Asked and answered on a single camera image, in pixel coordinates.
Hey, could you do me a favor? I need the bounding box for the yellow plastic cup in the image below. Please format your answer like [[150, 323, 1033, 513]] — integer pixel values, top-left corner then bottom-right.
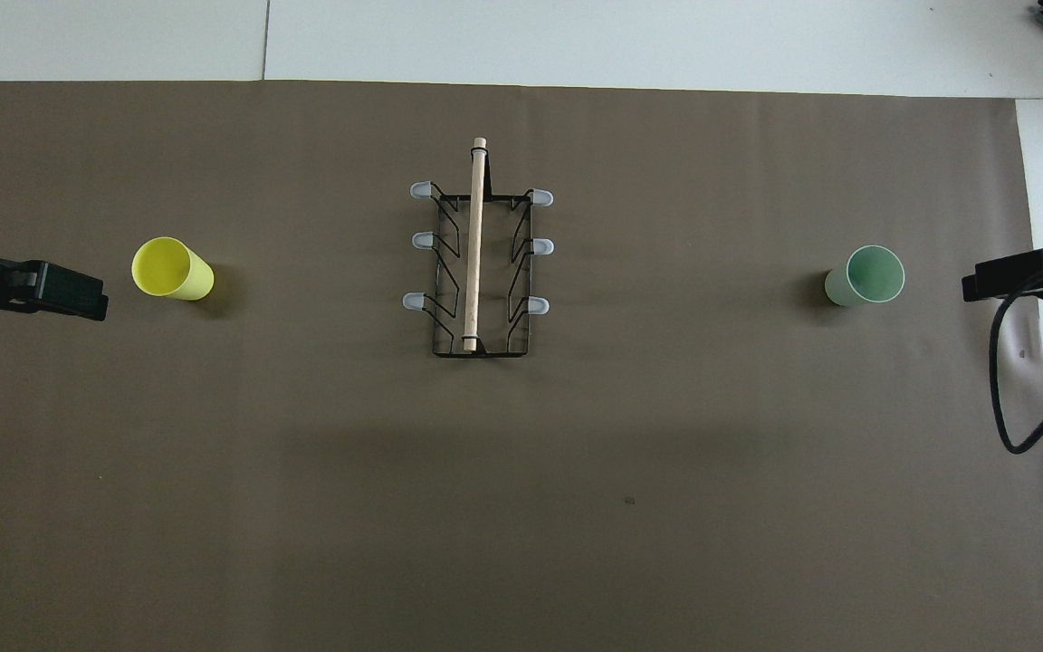
[[130, 236, 215, 302]]

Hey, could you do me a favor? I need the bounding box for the pale green plastic cup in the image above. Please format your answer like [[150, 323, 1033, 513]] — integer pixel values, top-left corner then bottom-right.
[[824, 244, 906, 308]]

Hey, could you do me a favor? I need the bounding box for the brown paper table mat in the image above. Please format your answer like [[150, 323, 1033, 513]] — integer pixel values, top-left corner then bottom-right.
[[0, 80, 1043, 652]]

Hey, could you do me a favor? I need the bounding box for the black wire cup rack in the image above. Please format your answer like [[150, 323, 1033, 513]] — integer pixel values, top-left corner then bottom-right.
[[402, 137, 555, 359]]

